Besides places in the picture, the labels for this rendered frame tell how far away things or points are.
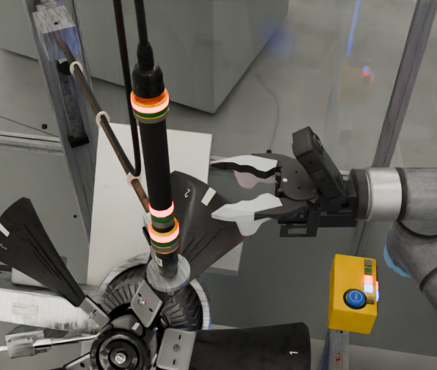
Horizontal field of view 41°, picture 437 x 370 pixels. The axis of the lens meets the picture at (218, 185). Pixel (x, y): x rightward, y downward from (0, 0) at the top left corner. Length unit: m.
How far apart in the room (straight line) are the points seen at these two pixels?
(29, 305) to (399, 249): 0.81
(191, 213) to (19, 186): 1.08
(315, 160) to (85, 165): 1.05
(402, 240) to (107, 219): 0.73
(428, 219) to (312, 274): 1.31
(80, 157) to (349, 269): 0.78
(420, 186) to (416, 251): 0.11
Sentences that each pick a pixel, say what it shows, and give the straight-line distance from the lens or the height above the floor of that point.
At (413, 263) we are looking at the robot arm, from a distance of 0.89.
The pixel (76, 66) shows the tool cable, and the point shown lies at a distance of 1.21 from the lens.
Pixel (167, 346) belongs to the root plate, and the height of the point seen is 1.19.
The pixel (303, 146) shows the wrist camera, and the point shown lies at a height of 1.74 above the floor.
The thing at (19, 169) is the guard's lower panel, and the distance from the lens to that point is 2.03.
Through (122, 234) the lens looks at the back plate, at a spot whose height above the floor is 1.17.
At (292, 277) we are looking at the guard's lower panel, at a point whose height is 0.46.
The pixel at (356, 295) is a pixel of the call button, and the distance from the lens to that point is 1.41.
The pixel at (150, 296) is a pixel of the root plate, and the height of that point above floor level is 1.26.
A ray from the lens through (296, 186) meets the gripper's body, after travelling 0.79.
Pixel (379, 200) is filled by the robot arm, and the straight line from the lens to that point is 0.81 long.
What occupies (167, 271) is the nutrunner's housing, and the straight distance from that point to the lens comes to 0.93.
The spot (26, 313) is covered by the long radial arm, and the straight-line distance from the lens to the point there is 1.38.
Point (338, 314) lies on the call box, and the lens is 1.41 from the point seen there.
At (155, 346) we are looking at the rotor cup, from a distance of 1.16.
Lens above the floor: 2.24
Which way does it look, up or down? 47 degrees down
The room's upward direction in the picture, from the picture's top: straight up
